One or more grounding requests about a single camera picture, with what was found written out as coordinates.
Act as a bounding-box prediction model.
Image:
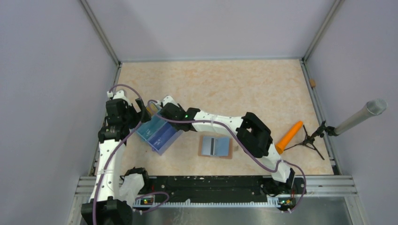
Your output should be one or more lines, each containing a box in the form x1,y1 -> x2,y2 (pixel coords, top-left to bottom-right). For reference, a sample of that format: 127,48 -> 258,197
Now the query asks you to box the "light blue card box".
136,111 -> 167,141

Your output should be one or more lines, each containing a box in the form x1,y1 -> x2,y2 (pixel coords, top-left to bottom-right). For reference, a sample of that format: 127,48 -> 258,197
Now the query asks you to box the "purple blue card box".
147,123 -> 183,156

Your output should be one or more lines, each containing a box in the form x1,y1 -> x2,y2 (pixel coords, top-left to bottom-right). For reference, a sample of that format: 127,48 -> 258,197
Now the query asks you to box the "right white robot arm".
155,96 -> 295,193

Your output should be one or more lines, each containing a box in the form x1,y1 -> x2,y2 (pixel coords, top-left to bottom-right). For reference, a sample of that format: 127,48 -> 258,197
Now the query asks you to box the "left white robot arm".
81,90 -> 151,225

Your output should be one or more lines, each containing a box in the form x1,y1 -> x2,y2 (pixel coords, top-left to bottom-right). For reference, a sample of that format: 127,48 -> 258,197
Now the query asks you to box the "yellow credit card stack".
147,104 -> 159,115

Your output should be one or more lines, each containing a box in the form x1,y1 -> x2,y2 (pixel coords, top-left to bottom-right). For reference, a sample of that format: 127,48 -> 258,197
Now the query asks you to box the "orange carrot toy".
275,121 -> 303,155

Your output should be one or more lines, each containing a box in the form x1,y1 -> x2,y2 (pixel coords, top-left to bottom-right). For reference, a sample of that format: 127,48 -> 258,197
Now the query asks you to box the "small tan block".
309,79 -> 316,88

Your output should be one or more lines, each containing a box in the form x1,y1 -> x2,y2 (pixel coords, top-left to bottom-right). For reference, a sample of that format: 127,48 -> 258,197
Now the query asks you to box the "black microphone tripod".
286,121 -> 337,160

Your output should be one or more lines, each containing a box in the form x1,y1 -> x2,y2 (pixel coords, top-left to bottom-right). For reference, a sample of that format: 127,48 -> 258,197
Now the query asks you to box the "silver microphone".
334,98 -> 388,136

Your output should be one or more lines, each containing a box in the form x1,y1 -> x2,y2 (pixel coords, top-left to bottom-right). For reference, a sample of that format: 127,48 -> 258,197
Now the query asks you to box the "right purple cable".
147,99 -> 307,213

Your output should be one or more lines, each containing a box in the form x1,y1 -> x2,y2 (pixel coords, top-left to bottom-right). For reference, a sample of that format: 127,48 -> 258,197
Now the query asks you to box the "purple cable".
92,84 -> 170,225
147,99 -> 307,213

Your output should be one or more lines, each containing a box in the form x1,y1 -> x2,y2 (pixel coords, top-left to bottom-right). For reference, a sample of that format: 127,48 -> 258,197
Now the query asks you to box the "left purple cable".
92,84 -> 170,225

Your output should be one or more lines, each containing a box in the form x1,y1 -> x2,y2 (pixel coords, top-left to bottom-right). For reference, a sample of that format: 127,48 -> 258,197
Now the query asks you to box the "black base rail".
139,175 -> 306,203

